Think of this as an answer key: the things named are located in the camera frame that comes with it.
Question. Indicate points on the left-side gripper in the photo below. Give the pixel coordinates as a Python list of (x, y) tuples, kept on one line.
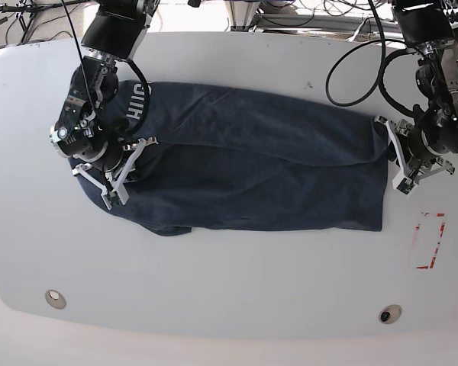
[(409, 150)]

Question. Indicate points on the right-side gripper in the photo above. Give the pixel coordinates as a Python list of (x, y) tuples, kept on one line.
[(109, 169)]

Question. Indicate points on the dark blue T-shirt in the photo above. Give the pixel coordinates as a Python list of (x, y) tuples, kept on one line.
[(235, 159)]

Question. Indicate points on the left-side robot arm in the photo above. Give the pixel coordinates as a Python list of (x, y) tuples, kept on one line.
[(426, 31)]

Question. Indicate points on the right-side robot arm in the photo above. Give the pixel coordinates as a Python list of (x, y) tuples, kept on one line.
[(114, 36)]

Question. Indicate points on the red tape rectangle marking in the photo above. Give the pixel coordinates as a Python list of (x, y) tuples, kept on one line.
[(427, 239)]

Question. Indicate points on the left table grommet hole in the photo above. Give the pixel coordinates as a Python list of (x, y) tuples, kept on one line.
[(55, 299)]

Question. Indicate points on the table grommet hole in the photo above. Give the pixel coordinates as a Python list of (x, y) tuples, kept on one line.
[(55, 299), (390, 314)]

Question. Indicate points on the right table grommet hole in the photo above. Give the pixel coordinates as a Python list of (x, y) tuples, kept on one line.
[(390, 314)]

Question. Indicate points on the black tripod stand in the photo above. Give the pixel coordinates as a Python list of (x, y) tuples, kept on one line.
[(25, 14)]

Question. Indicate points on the right-side wrist camera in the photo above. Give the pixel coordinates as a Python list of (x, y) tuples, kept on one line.
[(114, 198)]

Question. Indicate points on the left-side wrist camera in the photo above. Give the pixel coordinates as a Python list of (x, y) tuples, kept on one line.
[(406, 186)]

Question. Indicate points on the metal frame post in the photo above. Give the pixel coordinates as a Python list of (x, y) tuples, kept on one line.
[(241, 14)]

